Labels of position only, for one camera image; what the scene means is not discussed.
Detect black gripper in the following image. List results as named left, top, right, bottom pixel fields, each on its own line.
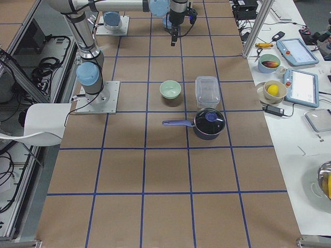
left=169, top=0, right=187, bottom=47

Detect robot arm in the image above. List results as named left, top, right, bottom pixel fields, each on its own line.
left=87, top=11, right=122, bottom=31
left=48, top=1, right=190, bottom=106

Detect green bowl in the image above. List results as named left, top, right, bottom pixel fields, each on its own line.
left=159, top=80, right=182, bottom=100

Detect light blue fruit bowl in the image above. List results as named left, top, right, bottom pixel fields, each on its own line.
left=258, top=54, right=281, bottom=73

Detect beige bowl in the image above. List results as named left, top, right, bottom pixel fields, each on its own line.
left=263, top=80, right=287, bottom=101

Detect steel mixing bowl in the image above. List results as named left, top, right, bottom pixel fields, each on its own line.
left=317, top=161, right=330, bottom=199

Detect clear plastic lidded container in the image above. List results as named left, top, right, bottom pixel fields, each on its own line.
left=195, top=76, right=220, bottom=109

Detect scissors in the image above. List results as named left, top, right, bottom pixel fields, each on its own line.
left=255, top=48, right=263, bottom=62

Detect dark blue saucepan with lid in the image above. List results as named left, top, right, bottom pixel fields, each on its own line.
left=162, top=107, right=225, bottom=140

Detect yellow lemon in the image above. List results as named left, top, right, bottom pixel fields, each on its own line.
left=267, top=84, right=279, bottom=96

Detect far teach pendant tablet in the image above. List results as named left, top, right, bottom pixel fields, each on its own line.
left=276, top=38, right=319, bottom=66

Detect teach pendant tablet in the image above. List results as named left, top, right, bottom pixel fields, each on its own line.
left=276, top=38, right=319, bottom=66
left=283, top=69, right=319, bottom=108

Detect black power adapter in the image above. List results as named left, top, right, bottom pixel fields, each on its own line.
left=262, top=105, right=284, bottom=117

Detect near teach pendant tablet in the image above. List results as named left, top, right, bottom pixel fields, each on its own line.
left=283, top=69, right=319, bottom=108

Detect white chair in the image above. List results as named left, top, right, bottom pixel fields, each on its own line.
left=1, top=103, right=71, bottom=147

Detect white kitchen scale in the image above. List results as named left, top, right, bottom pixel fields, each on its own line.
left=304, top=109, right=330, bottom=133

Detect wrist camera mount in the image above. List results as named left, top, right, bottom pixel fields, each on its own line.
left=185, top=2, right=198, bottom=25

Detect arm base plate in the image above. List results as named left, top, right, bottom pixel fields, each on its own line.
left=95, top=15, right=130, bottom=36
left=75, top=81, right=120, bottom=114

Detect aluminium frame post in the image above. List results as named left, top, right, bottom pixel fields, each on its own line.
left=242, top=0, right=274, bottom=59

